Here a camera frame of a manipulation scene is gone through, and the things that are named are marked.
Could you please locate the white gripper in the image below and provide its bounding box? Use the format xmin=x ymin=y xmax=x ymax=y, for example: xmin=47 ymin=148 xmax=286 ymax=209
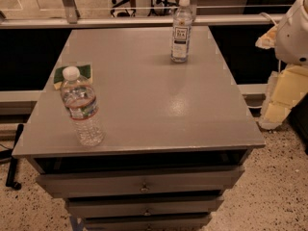
xmin=255 ymin=0 xmax=308 ymax=130

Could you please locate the green and yellow sponge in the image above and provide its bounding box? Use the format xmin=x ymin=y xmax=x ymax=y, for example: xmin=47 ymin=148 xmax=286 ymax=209
xmin=54 ymin=64 xmax=92 ymax=90

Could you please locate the tall bottle dark label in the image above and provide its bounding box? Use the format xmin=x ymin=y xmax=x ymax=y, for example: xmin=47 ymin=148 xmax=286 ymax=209
xmin=171 ymin=0 xmax=193 ymax=63

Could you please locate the grey drawer cabinet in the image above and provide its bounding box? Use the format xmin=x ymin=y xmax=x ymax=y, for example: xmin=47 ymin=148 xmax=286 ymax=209
xmin=12 ymin=26 xmax=267 ymax=231

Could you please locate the top grey drawer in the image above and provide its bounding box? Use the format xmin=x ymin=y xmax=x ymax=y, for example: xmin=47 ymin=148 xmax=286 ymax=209
xmin=37 ymin=167 xmax=244 ymax=198

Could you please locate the grey drawer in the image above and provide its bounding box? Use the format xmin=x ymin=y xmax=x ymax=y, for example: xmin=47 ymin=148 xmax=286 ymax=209
xmin=84 ymin=213 xmax=211 ymax=231
xmin=65 ymin=195 xmax=223 ymax=218
xmin=37 ymin=167 xmax=244 ymax=198

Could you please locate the clear water bottle red label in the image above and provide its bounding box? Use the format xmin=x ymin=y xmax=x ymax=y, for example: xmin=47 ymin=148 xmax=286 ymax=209
xmin=60 ymin=66 xmax=104 ymax=146

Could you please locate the bottom grey drawer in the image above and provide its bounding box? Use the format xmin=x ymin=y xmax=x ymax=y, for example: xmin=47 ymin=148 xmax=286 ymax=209
xmin=84 ymin=213 xmax=211 ymax=231

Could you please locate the metal railing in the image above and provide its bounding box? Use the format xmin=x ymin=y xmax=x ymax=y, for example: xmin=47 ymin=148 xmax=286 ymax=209
xmin=0 ymin=8 xmax=284 ymax=29

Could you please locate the middle grey drawer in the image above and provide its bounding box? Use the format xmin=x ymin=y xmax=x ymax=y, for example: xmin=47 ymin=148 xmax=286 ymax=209
xmin=65 ymin=195 xmax=223 ymax=218

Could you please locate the black bar on floor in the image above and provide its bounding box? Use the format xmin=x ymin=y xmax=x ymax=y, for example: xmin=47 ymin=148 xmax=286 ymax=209
xmin=6 ymin=124 xmax=24 ymax=191

